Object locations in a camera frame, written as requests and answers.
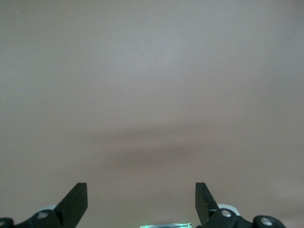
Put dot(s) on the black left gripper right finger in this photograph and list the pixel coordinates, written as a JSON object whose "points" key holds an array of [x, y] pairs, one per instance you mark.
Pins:
{"points": [[204, 204]]}

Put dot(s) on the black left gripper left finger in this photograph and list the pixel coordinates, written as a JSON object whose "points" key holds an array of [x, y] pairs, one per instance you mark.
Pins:
{"points": [[73, 206]]}

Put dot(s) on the grey left arm base plate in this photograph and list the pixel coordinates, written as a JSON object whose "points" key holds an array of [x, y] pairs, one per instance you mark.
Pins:
{"points": [[166, 225]]}

